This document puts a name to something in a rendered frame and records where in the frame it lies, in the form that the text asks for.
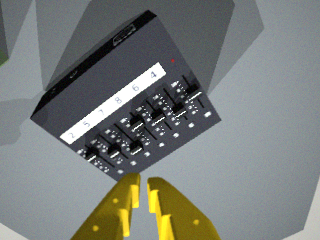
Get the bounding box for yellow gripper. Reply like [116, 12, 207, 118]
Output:
[70, 173, 221, 240]

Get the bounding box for black lighting desk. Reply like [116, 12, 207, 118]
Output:
[30, 10, 222, 182]

